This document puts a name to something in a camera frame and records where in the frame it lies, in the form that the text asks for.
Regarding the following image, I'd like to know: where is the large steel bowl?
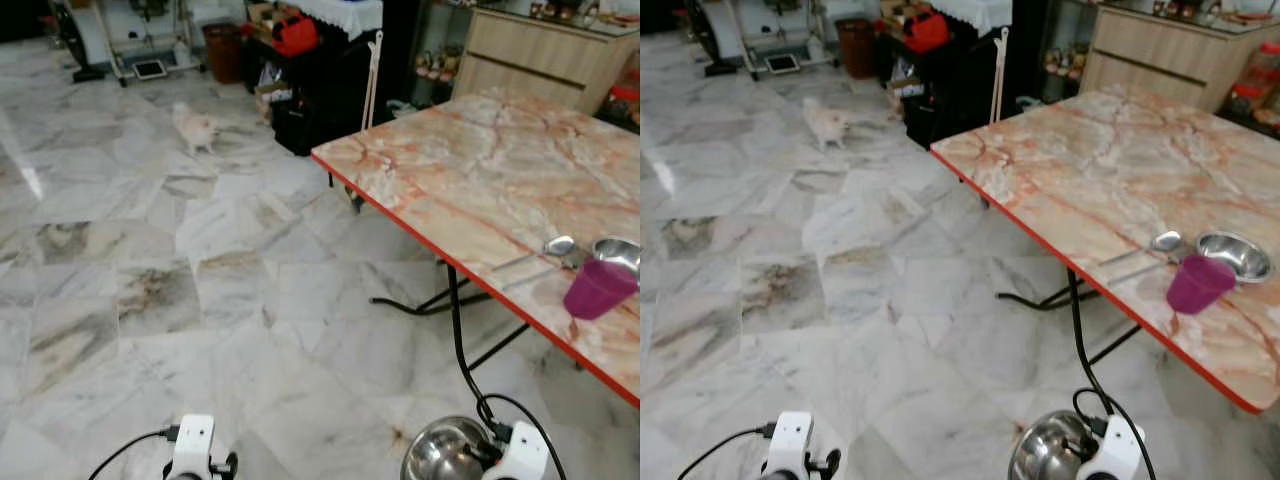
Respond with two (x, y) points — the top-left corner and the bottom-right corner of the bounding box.
(1007, 410), (1101, 480)
(400, 416), (498, 480)

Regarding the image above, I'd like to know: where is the purple plastic cup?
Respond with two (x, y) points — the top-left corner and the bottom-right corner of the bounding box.
(1165, 254), (1238, 316)
(563, 260), (639, 321)

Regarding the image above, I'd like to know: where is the steel spoon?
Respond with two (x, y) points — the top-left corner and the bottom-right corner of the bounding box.
(1098, 231), (1183, 267)
(490, 236), (578, 273)

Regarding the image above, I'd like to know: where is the small steel bowl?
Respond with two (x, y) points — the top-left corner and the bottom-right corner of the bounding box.
(590, 237), (641, 276)
(1195, 230), (1274, 284)

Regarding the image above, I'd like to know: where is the cream fluffy dog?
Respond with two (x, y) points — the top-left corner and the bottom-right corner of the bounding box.
(803, 97), (851, 153)
(170, 100), (219, 156)

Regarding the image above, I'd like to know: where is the black suitcase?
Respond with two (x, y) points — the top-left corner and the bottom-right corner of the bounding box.
(270, 90), (331, 156)
(905, 85), (961, 149)

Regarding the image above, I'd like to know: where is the cardboard box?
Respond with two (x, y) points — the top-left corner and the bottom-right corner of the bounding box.
(885, 75), (921, 116)
(255, 80), (291, 121)

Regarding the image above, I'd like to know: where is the glass display shelf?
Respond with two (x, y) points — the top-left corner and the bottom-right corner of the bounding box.
(412, 0), (471, 101)
(1040, 0), (1096, 101)

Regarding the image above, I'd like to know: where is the light wooden cabinet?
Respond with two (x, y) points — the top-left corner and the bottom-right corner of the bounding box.
(1078, 5), (1280, 113)
(452, 8), (641, 116)

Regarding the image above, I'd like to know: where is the brown waste bin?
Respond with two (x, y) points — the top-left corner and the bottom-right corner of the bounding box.
(836, 18), (879, 81)
(202, 22), (246, 86)

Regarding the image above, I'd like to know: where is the red bag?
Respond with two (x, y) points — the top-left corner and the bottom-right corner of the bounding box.
(905, 10), (951, 54)
(272, 12), (319, 58)

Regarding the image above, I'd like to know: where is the white metal rack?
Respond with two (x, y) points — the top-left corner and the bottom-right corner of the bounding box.
(735, 0), (841, 81)
(95, 0), (206, 86)

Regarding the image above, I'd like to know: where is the white lace tablecloth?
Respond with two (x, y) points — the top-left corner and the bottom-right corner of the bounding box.
(285, 0), (384, 41)
(925, 0), (1013, 38)

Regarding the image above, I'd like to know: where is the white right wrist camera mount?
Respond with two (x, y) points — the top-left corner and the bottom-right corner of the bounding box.
(482, 420), (549, 480)
(1085, 415), (1147, 480)

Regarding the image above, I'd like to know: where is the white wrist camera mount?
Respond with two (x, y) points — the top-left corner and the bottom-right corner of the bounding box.
(482, 420), (549, 480)
(170, 414), (217, 479)
(1085, 415), (1147, 480)
(763, 411), (814, 477)

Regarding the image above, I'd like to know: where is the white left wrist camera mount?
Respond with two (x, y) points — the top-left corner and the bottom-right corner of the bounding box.
(763, 411), (814, 477)
(170, 414), (217, 479)

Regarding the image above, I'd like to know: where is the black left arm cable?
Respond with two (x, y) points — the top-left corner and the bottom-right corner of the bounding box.
(677, 423), (776, 480)
(88, 425), (181, 480)

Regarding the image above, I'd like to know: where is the beige handled broom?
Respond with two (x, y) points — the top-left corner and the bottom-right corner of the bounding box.
(360, 30), (384, 131)
(987, 27), (1011, 126)

